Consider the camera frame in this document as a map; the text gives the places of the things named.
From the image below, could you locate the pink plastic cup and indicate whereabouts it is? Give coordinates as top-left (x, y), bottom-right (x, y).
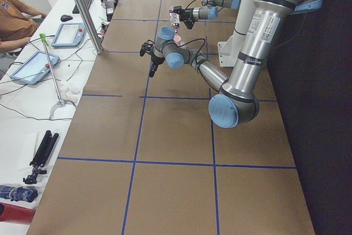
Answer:
top-left (173, 35), bottom-right (182, 46)

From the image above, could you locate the blue folded umbrella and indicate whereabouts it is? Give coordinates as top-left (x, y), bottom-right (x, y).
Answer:
top-left (1, 185), bottom-right (38, 203)

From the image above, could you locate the red cylindrical object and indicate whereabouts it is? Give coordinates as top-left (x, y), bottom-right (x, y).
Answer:
top-left (1, 203), bottom-right (36, 225)

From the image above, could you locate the black folded tripod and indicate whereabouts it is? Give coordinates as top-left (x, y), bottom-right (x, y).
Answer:
top-left (23, 130), bottom-right (59, 184)

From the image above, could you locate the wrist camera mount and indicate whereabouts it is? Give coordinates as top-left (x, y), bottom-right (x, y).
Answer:
top-left (139, 40), bottom-right (155, 57)

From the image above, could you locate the person in brown shirt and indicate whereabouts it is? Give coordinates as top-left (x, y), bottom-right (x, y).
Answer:
top-left (1, 0), bottom-right (47, 53)

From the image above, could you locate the green handled reacher grabber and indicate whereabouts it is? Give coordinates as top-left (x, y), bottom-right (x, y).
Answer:
top-left (39, 33), bottom-right (76, 120)

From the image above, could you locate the crumpled white tissue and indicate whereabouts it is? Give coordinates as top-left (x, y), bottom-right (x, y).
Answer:
top-left (58, 81), bottom-right (81, 103)

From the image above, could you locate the far blue teach pendant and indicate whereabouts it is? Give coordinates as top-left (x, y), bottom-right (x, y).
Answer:
top-left (51, 23), bottom-right (86, 48)

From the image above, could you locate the aluminium frame post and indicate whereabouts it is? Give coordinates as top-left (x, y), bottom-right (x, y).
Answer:
top-left (74, 0), bottom-right (103, 54)

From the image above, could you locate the near blue teach pendant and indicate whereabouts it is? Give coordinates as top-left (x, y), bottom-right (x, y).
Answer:
top-left (10, 51), bottom-right (50, 85)

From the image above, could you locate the black computer mouse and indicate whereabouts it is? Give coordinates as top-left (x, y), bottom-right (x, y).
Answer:
top-left (61, 15), bottom-right (73, 22)

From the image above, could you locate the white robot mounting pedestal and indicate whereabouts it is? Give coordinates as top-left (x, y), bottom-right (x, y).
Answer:
top-left (218, 0), bottom-right (256, 67)

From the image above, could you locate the glass sauce bottle metal spout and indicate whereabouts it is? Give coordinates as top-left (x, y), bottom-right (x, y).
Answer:
top-left (169, 6), bottom-right (180, 34)

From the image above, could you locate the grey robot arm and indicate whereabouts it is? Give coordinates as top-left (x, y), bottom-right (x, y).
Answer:
top-left (140, 0), bottom-right (323, 128)
top-left (169, 0), bottom-right (241, 29)

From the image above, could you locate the blue teach pendant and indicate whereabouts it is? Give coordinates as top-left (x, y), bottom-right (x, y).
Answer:
top-left (51, 23), bottom-right (86, 48)
top-left (10, 51), bottom-right (50, 85)

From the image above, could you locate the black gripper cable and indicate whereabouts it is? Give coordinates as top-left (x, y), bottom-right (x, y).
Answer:
top-left (184, 0), bottom-right (211, 12)
top-left (180, 38), bottom-right (210, 67)

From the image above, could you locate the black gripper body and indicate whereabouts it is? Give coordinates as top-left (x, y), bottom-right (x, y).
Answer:
top-left (180, 8), bottom-right (193, 23)
top-left (151, 45), bottom-right (164, 65)

